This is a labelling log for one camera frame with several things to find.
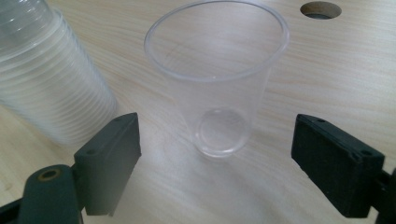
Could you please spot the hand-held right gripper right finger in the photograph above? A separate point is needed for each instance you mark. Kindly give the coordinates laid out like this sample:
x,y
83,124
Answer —
x,y
336,168

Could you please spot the stack of clear plastic cups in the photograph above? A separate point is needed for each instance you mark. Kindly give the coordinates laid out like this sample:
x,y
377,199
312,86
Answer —
x,y
46,81

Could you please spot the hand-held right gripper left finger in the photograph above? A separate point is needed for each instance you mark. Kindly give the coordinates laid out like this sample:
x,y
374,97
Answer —
x,y
109,161

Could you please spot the clear disposable cup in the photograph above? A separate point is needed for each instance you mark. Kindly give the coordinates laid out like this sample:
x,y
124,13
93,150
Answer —
x,y
218,93

